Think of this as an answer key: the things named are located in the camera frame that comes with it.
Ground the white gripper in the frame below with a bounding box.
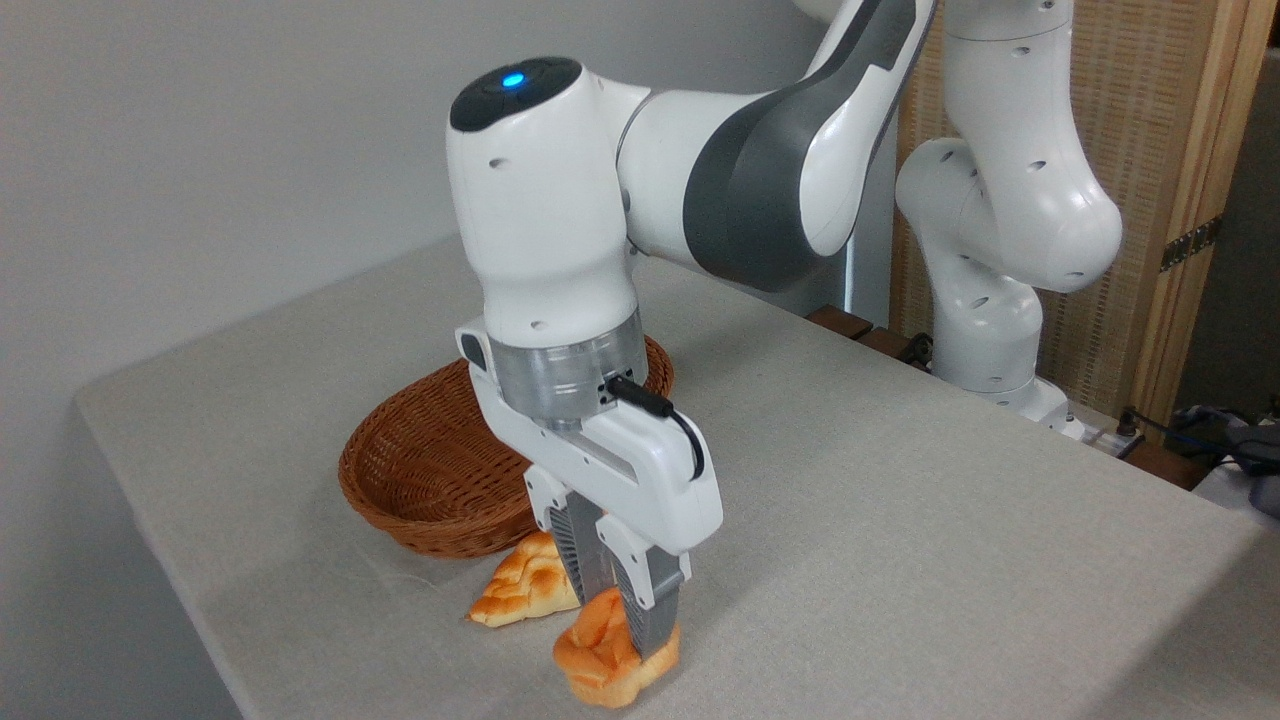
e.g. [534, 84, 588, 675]
[455, 318, 724, 661]

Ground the round orange bread roll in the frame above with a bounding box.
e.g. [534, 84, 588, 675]
[552, 588, 683, 711]

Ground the long braided bread loaf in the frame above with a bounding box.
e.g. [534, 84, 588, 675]
[466, 530, 583, 629]

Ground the brown wicker oval basket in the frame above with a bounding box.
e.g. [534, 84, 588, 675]
[338, 335, 675, 559]

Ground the grey tablecloth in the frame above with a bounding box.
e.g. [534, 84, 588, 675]
[72, 235, 1280, 720]

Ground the white socket box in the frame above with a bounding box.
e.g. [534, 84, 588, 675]
[1082, 418, 1146, 461]

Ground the grey cloth bundle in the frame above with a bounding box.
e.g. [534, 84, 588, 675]
[1225, 424, 1280, 519]

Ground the metal screen hinge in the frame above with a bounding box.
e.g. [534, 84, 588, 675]
[1160, 215, 1226, 273]

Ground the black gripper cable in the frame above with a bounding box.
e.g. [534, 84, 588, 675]
[605, 375, 706, 481]

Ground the black background cable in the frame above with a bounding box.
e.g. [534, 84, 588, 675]
[1118, 405, 1246, 456]

